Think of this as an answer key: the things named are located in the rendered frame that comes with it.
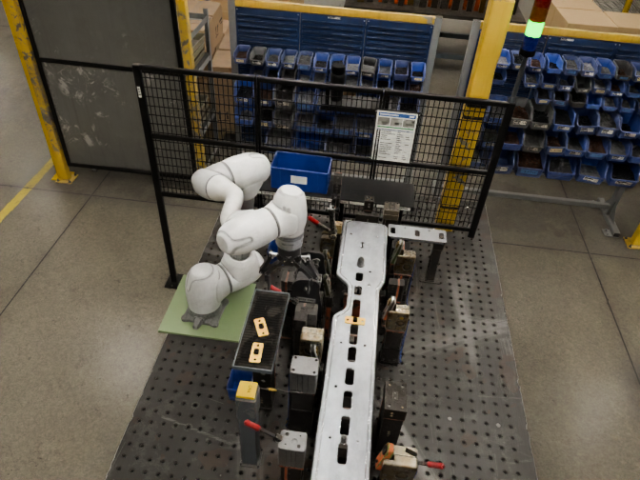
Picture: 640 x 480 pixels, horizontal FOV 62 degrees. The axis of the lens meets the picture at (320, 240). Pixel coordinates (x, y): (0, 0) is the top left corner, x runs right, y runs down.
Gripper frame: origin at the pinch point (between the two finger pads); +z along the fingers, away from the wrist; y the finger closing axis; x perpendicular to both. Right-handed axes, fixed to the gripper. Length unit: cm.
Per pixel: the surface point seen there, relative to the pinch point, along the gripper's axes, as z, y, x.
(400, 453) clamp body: 29, 42, -41
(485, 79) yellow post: -29, 77, 121
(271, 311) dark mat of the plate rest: 18.5, -6.7, 4.2
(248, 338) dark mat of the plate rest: 18.4, -13.1, -9.4
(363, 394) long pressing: 34.5, 30.0, -16.5
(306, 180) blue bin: 24, -5, 101
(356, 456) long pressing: 34, 29, -40
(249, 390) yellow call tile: 18.4, -8.7, -30.2
